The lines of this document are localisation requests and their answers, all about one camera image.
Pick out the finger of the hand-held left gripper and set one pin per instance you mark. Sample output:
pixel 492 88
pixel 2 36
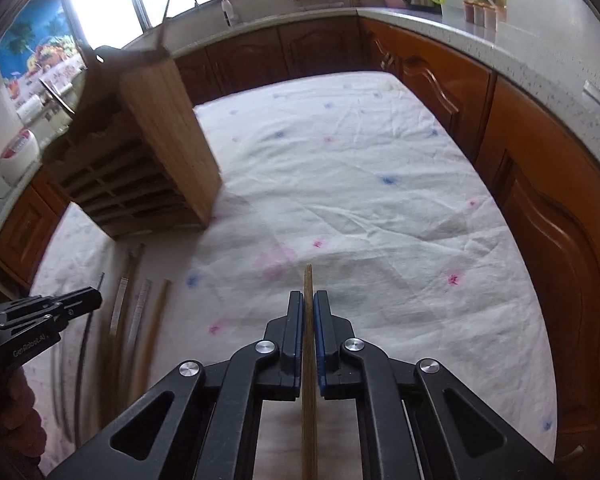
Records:
pixel 82 301

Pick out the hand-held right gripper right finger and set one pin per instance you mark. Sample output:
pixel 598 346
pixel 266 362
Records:
pixel 321 340

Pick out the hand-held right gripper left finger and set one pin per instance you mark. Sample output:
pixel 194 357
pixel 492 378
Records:
pixel 297 340

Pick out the light wooden chopstick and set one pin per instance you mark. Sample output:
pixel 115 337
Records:
pixel 308 280

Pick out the brown wooden chopstick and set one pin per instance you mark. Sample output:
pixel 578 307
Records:
pixel 157 310

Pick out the wooden utensil holder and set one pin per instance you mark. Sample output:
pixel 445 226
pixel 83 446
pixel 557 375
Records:
pixel 170 135

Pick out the person's left hand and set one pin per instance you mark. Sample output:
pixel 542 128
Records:
pixel 7 415

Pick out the metal chopstick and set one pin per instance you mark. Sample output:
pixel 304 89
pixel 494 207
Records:
pixel 141 310
pixel 120 300

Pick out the black chopstick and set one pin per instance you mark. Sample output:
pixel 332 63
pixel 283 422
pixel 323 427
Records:
pixel 82 350
pixel 60 400

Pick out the wooden cabinet under rice cooker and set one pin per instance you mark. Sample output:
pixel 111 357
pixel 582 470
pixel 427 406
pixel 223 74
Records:
pixel 27 230

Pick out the white rice cooker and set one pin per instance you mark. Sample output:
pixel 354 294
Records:
pixel 20 160

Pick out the white floral tablecloth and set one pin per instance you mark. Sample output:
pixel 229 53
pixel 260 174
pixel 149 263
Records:
pixel 355 185

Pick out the metal ladle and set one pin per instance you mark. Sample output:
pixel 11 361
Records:
pixel 57 94

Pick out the wooden cabinet with arched doors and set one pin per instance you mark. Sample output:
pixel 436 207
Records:
pixel 545 200

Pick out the wooden cabinet under window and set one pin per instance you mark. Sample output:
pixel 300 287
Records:
pixel 260 55

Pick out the thin metal utensil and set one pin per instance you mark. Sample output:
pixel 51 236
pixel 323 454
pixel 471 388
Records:
pixel 170 15

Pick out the white sink faucet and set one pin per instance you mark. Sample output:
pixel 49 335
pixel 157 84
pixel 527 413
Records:
pixel 226 7

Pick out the row of spice jars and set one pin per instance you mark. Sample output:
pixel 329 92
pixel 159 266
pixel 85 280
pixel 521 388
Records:
pixel 480 12

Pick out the tropical wall poster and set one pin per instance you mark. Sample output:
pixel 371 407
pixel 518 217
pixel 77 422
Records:
pixel 35 55

